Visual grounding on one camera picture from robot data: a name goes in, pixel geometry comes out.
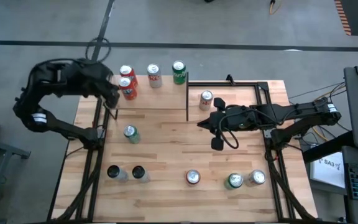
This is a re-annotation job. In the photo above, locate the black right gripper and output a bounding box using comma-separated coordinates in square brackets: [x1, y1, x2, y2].
[196, 97, 259, 152]

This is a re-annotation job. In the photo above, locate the red Fanta can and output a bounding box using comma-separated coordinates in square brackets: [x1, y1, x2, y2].
[185, 169, 202, 187]
[119, 64, 139, 87]
[117, 76, 138, 101]

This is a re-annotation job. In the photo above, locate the pink silver can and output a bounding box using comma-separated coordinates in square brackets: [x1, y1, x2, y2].
[198, 90, 214, 112]

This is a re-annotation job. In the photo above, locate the silver Diet Coke can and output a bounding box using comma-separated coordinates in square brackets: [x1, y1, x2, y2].
[146, 63, 163, 88]

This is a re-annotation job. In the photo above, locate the green Sprite can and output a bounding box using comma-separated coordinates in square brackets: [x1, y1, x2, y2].
[172, 60, 187, 85]
[122, 124, 142, 145]
[224, 172, 244, 191]

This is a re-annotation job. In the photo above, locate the silver white can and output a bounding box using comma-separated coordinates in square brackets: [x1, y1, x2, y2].
[244, 169, 267, 187]

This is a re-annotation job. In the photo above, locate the white Celsius Arctic Vibe can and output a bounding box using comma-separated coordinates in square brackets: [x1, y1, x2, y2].
[131, 165, 151, 184]

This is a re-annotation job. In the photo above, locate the wooden shelf board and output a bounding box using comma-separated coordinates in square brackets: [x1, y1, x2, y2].
[108, 74, 188, 110]

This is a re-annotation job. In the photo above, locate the slim can black lid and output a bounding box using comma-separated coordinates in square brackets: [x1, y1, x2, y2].
[106, 164, 129, 183]

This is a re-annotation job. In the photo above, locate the grey metal side table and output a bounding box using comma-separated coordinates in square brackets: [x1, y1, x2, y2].
[0, 133, 32, 218]

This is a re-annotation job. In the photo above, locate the black support beam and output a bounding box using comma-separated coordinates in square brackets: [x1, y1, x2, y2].
[303, 130, 354, 163]

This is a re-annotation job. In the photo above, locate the white paper sign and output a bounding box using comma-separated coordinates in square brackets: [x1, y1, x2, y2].
[309, 151, 346, 189]

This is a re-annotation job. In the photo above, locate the wooden shelf with black frame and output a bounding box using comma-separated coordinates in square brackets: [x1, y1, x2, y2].
[99, 70, 190, 123]

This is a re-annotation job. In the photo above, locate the black aluminium table frame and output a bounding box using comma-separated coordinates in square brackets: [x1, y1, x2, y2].
[47, 74, 318, 223]

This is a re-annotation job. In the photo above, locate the black cable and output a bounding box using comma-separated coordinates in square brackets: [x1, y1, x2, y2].
[287, 81, 346, 100]

